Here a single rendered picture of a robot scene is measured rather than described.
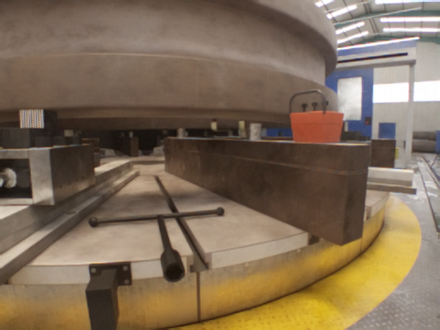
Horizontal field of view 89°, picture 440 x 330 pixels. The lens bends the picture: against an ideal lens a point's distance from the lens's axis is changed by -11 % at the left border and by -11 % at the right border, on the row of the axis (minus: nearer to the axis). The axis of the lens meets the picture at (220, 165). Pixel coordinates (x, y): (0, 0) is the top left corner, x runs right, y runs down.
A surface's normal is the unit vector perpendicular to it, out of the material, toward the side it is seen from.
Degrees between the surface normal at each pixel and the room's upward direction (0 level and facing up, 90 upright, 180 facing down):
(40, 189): 90
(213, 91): 90
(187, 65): 90
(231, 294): 90
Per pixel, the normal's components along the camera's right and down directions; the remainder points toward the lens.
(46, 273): 0.18, 0.11
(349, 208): 0.48, 0.11
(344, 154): -0.87, 0.06
